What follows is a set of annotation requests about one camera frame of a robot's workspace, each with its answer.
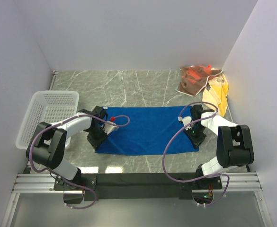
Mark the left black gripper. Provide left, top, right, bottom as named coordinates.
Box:
left=87, top=125, right=109, bottom=150

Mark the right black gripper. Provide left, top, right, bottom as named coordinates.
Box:
left=184, top=124, right=207, bottom=149

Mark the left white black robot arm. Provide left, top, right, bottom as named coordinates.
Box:
left=26, top=106, right=108, bottom=190

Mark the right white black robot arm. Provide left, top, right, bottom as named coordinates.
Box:
left=179, top=102, right=254, bottom=189

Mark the yellow cream towel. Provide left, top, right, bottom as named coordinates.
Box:
left=202, top=72, right=229, bottom=117

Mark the white perforated plastic basket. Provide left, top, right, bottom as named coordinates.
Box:
left=15, top=90, right=79, bottom=150

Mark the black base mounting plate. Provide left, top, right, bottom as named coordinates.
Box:
left=53, top=173, right=223, bottom=204

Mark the brown orange towel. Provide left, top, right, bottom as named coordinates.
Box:
left=176, top=65, right=213, bottom=96

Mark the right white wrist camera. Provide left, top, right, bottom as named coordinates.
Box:
left=178, top=116, right=193, bottom=131

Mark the aluminium rail frame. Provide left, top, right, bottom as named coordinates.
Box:
left=8, top=70, right=270, bottom=227

